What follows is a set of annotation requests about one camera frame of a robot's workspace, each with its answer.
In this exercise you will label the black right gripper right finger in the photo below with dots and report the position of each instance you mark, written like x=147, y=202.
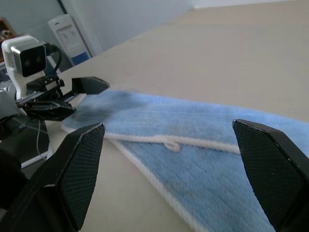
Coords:
x=272, y=169

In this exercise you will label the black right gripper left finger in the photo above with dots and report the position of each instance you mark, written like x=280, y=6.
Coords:
x=72, y=174

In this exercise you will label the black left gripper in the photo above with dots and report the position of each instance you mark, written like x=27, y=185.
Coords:
x=46, y=88

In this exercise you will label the light blue cloth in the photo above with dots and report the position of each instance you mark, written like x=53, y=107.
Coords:
x=193, y=174

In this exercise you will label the white edged dark board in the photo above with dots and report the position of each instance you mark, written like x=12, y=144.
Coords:
x=29, y=145

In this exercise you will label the white water dispenser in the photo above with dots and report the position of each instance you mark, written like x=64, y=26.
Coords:
x=65, y=36

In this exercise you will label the brown wooden shelf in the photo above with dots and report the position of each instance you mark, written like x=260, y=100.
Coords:
x=4, y=24

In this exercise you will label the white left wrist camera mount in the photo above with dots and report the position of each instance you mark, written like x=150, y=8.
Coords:
x=12, y=48

